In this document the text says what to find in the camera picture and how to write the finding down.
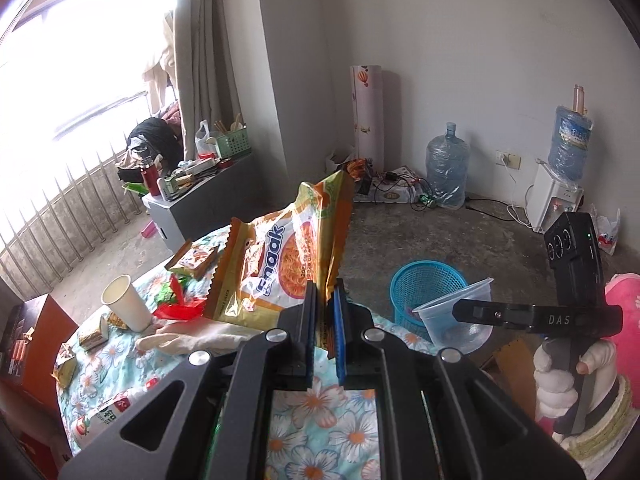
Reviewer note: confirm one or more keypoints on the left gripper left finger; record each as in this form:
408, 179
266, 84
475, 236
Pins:
278, 359

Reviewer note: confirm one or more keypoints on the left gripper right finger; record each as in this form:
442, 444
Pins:
370, 358

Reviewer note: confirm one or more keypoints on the yellow instant noodle bag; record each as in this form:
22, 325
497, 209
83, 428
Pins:
266, 263

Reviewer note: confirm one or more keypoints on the white gloved right hand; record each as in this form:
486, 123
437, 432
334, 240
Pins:
556, 392

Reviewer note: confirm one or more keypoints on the white plastic bag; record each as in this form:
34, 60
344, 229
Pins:
606, 229

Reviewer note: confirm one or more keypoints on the white water dispenser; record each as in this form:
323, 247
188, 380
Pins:
549, 196

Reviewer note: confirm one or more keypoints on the floral turquoise quilt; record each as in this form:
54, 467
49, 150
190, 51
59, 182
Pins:
324, 432

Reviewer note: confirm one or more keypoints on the blue plastic waste basket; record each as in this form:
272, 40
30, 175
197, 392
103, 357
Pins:
417, 283

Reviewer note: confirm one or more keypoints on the blue water dispenser bottle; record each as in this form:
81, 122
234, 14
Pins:
569, 144

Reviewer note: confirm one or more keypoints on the orange snack packet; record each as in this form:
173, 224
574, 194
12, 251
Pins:
193, 259

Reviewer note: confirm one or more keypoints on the wooden board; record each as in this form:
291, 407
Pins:
516, 367

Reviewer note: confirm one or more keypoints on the large clear water jug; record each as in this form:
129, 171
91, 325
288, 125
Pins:
447, 165

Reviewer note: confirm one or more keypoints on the dark grey cabinet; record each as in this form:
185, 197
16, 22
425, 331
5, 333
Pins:
234, 192

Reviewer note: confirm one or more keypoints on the flat printed carton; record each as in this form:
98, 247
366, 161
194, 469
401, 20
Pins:
399, 186

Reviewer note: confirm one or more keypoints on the white paper cup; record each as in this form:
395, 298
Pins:
121, 297

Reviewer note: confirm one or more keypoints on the small white wafer packet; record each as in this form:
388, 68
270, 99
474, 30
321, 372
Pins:
93, 333

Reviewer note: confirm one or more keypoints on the white yogurt drink bottle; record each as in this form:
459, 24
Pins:
88, 427

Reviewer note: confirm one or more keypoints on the small yellow snack packet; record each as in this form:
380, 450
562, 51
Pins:
64, 366

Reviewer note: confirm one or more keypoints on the red thermos bottle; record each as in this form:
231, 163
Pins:
150, 175

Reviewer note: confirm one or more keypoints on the green plastic basket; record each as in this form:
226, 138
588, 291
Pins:
232, 144

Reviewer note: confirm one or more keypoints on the orange cardboard box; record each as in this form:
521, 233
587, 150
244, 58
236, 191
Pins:
29, 346

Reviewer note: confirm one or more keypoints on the rolled pink wallpaper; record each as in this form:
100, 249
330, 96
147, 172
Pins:
367, 108

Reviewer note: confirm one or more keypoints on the black bag on balcony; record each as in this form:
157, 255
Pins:
154, 139

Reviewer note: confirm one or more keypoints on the metal balcony railing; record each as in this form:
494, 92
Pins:
50, 231

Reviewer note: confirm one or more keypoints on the grey curtain right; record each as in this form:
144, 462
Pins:
204, 73

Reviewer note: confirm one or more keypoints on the wall power socket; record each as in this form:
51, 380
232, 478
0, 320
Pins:
509, 160

